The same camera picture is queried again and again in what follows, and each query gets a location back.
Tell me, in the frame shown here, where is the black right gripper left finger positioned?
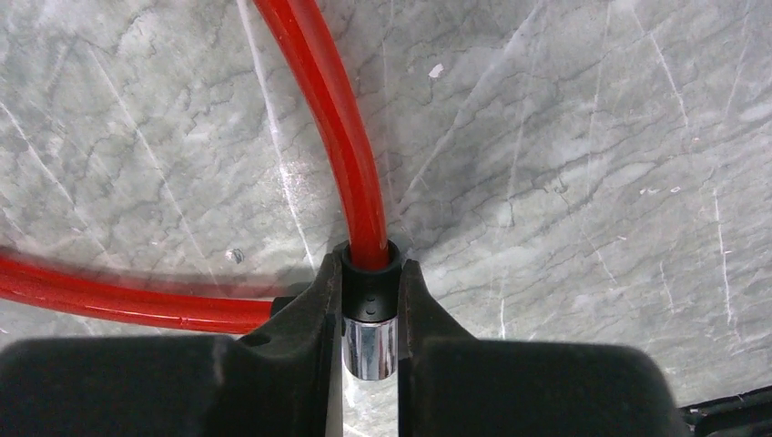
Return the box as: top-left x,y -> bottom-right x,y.
1,254 -> 343,436

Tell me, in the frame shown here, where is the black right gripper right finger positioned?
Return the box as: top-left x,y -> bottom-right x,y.
398,260 -> 688,436

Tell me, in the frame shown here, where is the red cable lock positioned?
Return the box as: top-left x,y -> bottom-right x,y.
1,1 -> 401,381

